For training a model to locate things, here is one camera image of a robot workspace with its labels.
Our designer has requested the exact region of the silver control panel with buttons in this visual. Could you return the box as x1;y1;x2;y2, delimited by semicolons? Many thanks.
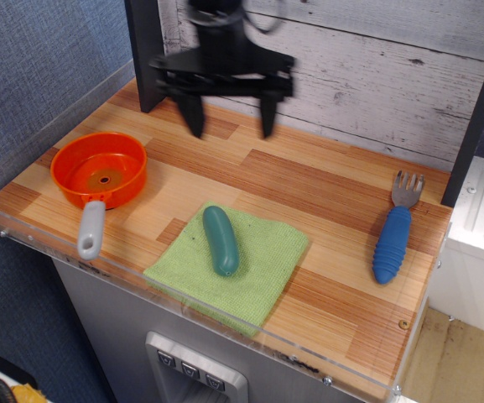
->
145;332;249;402

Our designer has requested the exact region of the blue handled metal fork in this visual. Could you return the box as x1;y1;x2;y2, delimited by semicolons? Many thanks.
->
372;170;424;285

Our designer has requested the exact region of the yellow object at corner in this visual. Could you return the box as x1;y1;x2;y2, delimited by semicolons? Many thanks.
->
11;384;49;403

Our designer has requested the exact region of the green toy cucumber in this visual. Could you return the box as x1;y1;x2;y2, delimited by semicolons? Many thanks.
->
202;206;240;277

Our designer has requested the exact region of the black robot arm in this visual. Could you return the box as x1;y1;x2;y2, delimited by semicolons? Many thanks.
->
150;1;295;138

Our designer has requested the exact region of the green cloth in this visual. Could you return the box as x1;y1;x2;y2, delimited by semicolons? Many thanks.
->
143;202;309;337

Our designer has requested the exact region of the clear acrylic guard rail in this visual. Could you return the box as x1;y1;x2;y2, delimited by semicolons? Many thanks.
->
0;66;455;402

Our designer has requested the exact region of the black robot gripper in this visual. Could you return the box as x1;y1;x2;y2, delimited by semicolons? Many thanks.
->
149;18;294;139

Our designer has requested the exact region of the orange toy pan grey handle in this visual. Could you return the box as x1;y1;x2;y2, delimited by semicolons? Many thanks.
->
50;132;148;260

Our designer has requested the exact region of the black vertical post right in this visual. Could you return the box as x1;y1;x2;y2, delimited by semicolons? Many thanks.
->
440;82;484;207

